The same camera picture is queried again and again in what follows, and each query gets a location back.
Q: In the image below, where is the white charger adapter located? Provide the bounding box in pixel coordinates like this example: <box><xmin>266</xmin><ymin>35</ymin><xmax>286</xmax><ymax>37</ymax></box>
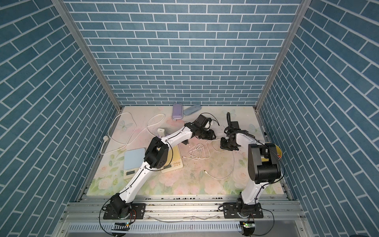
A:
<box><xmin>157</xmin><ymin>128</ymin><xmax>165</xmax><ymax>137</ymax></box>

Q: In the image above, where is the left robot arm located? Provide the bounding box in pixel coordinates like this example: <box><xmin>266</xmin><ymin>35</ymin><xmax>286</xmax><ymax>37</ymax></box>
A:
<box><xmin>110</xmin><ymin>114</ymin><xmax>216</xmax><ymax>219</ymax></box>

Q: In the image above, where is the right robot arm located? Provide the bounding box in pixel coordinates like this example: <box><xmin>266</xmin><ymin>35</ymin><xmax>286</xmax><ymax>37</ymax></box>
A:
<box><xmin>220</xmin><ymin>114</ymin><xmax>281</xmax><ymax>216</ymax></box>

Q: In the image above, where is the yellow electronic scale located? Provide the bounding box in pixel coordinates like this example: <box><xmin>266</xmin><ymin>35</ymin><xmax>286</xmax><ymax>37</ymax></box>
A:
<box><xmin>161</xmin><ymin>146</ymin><xmax>183</xmax><ymax>173</ymax></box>

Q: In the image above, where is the blue electronic scale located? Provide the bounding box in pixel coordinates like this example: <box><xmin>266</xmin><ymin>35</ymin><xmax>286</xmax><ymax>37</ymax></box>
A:
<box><xmin>123</xmin><ymin>148</ymin><xmax>146</xmax><ymax>179</ymax></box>

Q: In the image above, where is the grey blue case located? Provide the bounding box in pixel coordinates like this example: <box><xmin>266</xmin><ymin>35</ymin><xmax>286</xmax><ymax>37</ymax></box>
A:
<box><xmin>183</xmin><ymin>104</ymin><xmax>202</xmax><ymax>116</ymax></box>

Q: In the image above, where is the purple case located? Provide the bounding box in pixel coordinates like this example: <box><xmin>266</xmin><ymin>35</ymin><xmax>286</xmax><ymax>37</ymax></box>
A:
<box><xmin>171</xmin><ymin>103</ymin><xmax>184</xmax><ymax>120</ymax></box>

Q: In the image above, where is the yellow cup with markers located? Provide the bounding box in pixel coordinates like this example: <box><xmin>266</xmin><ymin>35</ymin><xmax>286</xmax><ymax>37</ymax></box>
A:
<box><xmin>273</xmin><ymin>145</ymin><xmax>283</xmax><ymax>160</ymax></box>

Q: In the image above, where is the long white usb cable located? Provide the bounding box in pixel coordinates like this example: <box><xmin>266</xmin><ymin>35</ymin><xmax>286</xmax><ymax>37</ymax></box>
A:
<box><xmin>203</xmin><ymin>137</ymin><xmax>237</xmax><ymax>180</ymax></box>

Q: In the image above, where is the power strip white cord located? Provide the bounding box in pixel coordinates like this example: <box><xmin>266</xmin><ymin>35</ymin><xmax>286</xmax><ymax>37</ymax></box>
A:
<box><xmin>100</xmin><ymin>112</ymin><xmax>166</xmax><ymax>155</ymax></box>

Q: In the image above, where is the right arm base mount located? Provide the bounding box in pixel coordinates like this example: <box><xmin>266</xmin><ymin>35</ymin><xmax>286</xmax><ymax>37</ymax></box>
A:
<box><xmin>221</xmin><ymin>202</ymin><xmax>264</xmax><ymax>219</ymax></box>

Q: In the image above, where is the aluminium rail frame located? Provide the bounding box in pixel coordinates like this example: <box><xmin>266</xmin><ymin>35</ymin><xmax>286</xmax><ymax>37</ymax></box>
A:
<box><xmin>53</xmin><ymin>195</ymin><xmax>312</xmax><ymax>237</ymax></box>

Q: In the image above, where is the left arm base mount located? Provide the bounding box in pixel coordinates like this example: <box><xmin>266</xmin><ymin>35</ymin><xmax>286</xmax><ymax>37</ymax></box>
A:
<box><xmin>102</xmin><ymin>203</ymin><xmax>146</xmax><ymax>221</ymax></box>

